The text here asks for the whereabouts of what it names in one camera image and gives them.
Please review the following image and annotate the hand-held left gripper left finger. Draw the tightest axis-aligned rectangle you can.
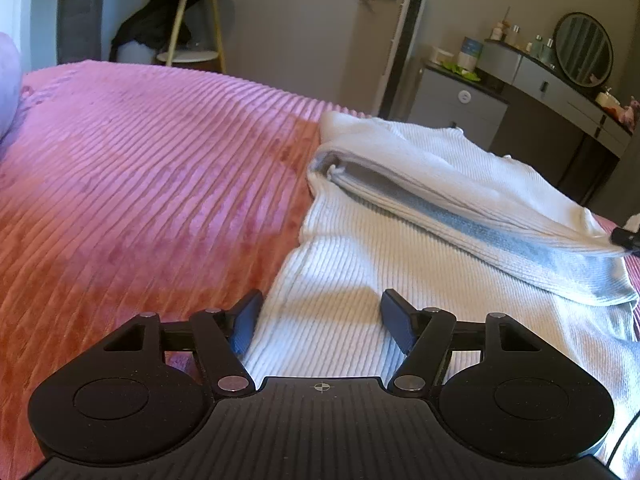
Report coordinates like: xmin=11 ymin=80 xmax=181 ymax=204
xmin=100 ymin=289 xmax=264 ymax=395

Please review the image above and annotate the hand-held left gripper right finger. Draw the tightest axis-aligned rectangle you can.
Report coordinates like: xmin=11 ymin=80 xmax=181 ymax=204
xmin=380 ymin=289 xmax=544 ymax=395

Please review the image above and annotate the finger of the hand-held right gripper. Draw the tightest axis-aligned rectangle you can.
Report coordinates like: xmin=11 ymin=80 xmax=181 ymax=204
xmin=611 ymin=227 xmax=640 ymax=254

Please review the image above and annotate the white ribbed knit garment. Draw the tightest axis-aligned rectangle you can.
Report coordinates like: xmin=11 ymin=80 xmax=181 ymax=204
xmin=240 ymin=110 xmax=640 ymax=467

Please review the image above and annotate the pink plush toy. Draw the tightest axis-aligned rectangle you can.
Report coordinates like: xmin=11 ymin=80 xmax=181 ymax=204
xmin=617 ymin=97 xmax=640 ymax=129

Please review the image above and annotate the grey vanity desk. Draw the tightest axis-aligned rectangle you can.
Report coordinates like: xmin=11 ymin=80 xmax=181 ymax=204
xmin=474 ymin=40 xmax=634 ymax=207

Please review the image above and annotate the pink ribbed blanket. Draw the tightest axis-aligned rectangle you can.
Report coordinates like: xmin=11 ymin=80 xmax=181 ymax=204
xmin=0 ymin=59 xmax=640 ymax=480

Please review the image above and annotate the round black-framed mirror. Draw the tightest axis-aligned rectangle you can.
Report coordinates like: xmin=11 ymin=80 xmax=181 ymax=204
xmin=553 ymin=11 xmax=615 ymax=89

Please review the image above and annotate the grey cabinet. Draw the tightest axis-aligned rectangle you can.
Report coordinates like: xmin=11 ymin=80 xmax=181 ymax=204
xmin=397 ymin=62 xmax=509 ymax=152

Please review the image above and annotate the blue box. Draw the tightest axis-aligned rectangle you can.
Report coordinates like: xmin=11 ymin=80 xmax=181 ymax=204
xmin=457 ymin=37 xmax=485 ymax=72

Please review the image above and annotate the white tower fan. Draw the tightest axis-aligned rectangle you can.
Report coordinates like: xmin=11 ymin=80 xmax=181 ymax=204
xmin=377 ymin=0 xmax=432 ymax=122

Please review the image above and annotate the black cloth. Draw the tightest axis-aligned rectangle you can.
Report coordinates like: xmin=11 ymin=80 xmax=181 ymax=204
xmin=110 ymin=0 xmax=194 ymax=62

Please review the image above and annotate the purple pillow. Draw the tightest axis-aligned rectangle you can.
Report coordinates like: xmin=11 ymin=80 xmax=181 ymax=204
xmin=0 ymin=32 xmax=24 ymax=147

